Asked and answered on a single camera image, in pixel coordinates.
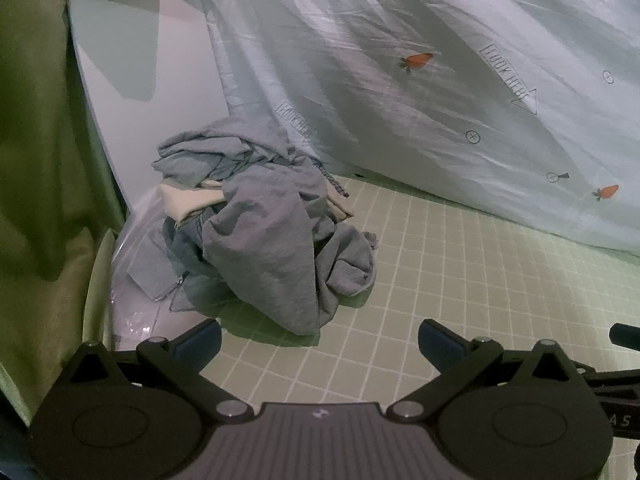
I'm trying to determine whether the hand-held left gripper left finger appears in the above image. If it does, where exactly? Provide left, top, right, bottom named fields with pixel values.
left=64, top=318, right=251, bottom=419

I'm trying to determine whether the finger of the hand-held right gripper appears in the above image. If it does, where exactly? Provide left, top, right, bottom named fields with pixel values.
left=608, top=322, right=640, bottom=352

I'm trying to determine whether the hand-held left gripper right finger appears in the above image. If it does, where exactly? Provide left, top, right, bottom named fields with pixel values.
left=387, top=318, right=587, bottom=419

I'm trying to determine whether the clear plastic bag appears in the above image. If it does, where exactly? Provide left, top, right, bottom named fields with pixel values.
left=107, top=186, right=226, bottom=352

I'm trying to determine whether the cream garment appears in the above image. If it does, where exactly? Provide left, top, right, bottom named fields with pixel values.
left=158, top=179, right=355, bottom=226

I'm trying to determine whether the plaid cloth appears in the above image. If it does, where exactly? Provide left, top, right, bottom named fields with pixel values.
left=312, top=157, right=351, bottom=201

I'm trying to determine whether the blue-grey garment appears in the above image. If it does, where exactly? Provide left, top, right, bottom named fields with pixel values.
left=151, top=115, right=328, bottom=196

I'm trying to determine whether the green curtain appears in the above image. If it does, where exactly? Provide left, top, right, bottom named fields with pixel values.
left=0, top=0, right=127, bottom=427

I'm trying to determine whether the light blue carrot-print quilt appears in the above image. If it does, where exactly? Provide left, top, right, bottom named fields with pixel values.
left=75, top=0, right=640, bottom=257

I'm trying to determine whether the white panel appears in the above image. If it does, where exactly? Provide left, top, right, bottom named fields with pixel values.
left=67, top=0, right=232, bottom=212

